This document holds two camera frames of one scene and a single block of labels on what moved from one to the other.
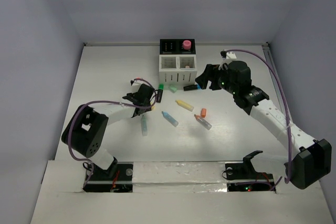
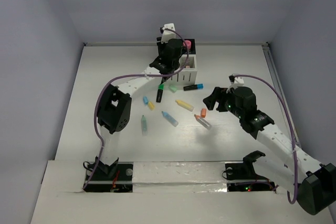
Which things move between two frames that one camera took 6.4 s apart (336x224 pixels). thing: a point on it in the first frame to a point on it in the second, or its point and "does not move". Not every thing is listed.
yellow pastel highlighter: (185, 105) does not move
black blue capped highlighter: (192, 87) does not move
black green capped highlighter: (160, 88) does not move
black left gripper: (130, 94) to (163, 45)
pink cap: (187, 44) does not move
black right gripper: (209, 73) to (216, 95)
